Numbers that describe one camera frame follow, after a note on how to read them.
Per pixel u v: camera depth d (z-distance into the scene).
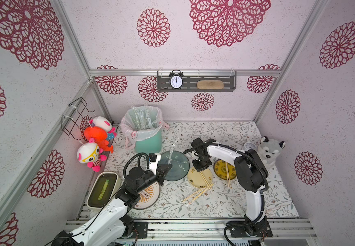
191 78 0.95
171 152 0.68
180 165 0.96
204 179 0.89
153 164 0.65
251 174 0.52
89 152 0.80
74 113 0.78
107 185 0.83
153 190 0.87
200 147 0.74
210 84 0.90
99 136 0.89
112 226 0.59
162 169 0.73
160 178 0.65
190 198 0.84
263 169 0.54
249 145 1.03
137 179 0.57
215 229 0.76
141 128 0.90
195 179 0.90
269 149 0.82
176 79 0.90
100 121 0.94
